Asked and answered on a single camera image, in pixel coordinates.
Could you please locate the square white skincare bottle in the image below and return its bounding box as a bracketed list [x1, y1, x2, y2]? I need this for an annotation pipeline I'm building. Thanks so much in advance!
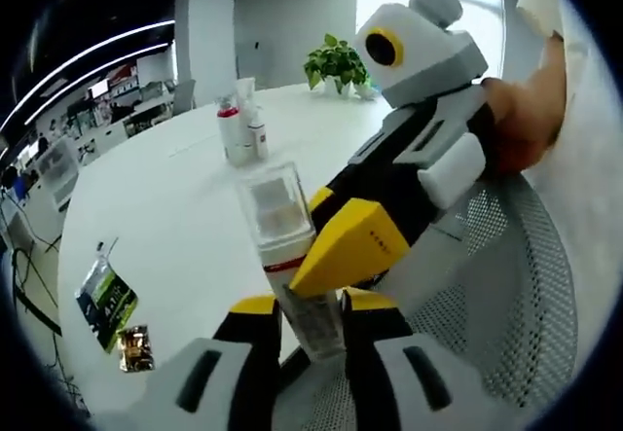
[244, 103, 272, 161]

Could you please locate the long white skincare tube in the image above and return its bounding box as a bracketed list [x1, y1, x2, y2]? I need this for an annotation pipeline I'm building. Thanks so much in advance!
[236, 77, 258, 111]

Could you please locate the person's white shirt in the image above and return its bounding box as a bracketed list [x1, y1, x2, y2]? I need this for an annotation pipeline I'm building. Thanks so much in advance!
[515, 0, 612, 267]

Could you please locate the green potted plant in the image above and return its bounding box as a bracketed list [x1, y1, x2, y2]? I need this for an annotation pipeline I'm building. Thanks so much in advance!
[304, 33, 372, 96]

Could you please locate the gold foil skincare sachet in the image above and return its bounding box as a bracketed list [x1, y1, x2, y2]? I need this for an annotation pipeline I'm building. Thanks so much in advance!
[116, 323, 155, 377]

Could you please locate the bright window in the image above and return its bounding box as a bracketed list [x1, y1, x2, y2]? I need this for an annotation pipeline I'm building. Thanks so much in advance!
[356, 0, 505, 87]

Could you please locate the red-collared white skincare bottle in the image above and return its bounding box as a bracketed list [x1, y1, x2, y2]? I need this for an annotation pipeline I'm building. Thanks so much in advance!
[215, 93, 250, 168]

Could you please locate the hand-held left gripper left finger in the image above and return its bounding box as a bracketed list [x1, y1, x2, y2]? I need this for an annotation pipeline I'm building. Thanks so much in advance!
[96, 292, 283, 431]

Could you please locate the person's right hand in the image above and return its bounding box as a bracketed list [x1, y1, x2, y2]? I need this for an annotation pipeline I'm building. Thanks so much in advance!
[479, 73, 566, 177]

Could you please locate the small teal white object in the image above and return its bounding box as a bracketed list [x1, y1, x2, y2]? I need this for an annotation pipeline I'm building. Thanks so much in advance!
[354, 83, 381, 103]

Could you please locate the white square pillar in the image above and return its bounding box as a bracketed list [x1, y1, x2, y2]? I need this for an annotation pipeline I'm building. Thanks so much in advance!
[174, 0, 239, 109]

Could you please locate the green skincare pouch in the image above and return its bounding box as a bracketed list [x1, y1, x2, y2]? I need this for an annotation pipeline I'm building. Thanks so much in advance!
[74, 254, 140, 354]

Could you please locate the clear-capped white skincare bottle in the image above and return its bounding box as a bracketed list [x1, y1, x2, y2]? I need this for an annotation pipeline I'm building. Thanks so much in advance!
[235, 160, 345, 362]

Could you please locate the white glass-front cabinet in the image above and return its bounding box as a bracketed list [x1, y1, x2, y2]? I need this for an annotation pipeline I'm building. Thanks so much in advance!
[36, 136, 82, 214]

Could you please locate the grey chair back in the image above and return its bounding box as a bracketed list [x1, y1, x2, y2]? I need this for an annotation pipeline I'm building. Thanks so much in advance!
[172, 79, 197, 114]

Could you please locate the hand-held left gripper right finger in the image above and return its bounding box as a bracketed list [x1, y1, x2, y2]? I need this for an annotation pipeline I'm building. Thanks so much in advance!
[342, 287, 497, 431]

